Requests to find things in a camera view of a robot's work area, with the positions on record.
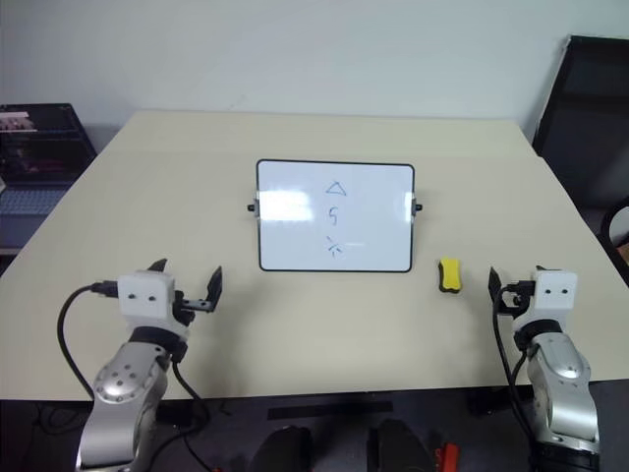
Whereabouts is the dark rounded shape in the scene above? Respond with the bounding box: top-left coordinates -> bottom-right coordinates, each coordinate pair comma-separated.
247,425 -> 315,472
367,418 -> 437,472

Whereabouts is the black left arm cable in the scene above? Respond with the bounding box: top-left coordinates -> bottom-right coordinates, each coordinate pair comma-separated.
56,279 -> 206,400

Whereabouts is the black bar under table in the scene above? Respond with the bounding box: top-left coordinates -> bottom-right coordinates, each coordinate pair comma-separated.
266,401 -> 395,421

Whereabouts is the yellow and black eraser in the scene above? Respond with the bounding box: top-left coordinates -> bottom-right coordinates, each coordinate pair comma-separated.
435,256 -> 466,293

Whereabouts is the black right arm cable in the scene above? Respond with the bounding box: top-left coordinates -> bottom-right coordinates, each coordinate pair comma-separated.
491,286 -> 538,446

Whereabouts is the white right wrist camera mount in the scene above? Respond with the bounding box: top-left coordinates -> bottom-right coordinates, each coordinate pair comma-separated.
523,267 -> 579,331

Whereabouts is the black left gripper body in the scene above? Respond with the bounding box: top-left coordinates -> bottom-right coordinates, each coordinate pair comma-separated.
171,289 -> 217,326

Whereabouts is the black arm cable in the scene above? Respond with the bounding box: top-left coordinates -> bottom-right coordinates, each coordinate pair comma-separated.
56,279 -> 206,400
491,286 -> 538,446

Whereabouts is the black mesh chair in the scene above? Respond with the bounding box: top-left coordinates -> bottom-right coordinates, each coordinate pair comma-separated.
531,33 -> 629,210

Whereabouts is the small black-framed whiteboard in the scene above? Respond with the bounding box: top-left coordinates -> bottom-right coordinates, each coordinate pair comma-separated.
245,157 -> 426,273

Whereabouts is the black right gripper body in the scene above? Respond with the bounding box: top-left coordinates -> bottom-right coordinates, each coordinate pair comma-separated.
496,278 -> 537,317

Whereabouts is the blue-grey keyboard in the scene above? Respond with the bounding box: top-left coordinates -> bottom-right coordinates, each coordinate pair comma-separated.
0,183 -> 76,218

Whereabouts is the red clip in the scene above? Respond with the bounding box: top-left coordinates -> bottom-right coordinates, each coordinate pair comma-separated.
430,429 -> 462,461

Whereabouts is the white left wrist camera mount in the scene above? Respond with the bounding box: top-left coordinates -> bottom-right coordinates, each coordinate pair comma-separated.
118,268 -> 194,345

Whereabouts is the black ring-shaped object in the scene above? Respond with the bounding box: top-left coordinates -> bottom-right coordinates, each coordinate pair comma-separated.
600,196 -> 629,289

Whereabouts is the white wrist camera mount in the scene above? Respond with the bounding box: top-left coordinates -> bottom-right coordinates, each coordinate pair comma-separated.
523,267 -> 579,331
118,268 -> 194,345

